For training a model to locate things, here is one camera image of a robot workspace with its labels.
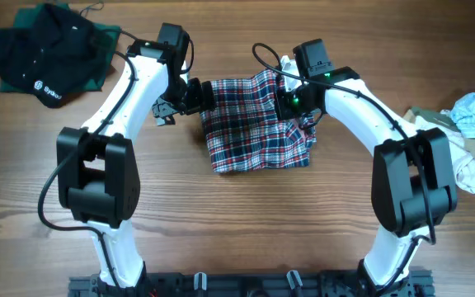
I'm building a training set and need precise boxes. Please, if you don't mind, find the plaid navy red shirt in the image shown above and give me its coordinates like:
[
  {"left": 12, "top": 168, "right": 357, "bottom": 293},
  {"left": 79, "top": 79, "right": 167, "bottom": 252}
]
[{"left": 200, "top": 70, "right": 317, "bottom": 174}]

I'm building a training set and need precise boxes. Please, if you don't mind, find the cream and tan garment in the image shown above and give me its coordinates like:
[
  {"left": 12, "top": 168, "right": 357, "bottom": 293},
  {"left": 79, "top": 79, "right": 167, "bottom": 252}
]
[{"left": 403, "top": 106, "right": 475, "bottom": 194}]

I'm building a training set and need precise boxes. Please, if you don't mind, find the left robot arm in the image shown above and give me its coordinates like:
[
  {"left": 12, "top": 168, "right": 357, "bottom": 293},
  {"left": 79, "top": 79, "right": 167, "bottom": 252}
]
[{"left": 49, "top": 23, "right": 214, "bottom": 296}]

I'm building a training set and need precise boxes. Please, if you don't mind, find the black polo shirt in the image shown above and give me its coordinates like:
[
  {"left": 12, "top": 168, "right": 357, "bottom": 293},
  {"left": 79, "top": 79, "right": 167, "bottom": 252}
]
[{"left": 0, "top": 4, "right": 104, "bottom": 108}]

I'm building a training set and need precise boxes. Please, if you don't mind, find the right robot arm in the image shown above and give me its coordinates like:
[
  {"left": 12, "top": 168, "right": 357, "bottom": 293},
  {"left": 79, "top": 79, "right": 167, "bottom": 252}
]
[{"left": 275, "top": 39, "right": 458, "bottom": 296}]

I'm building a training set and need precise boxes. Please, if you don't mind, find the green cloth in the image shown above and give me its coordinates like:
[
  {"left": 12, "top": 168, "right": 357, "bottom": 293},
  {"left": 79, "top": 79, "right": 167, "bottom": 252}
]
[{"left": 12, "top": 4, "right": 120, "bottom": 92}]

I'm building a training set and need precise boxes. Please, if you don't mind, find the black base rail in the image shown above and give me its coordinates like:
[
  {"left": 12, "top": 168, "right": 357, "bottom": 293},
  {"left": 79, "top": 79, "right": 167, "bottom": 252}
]
[{"left": 67, "top": 270, "right": 435, "bottom": 297}]

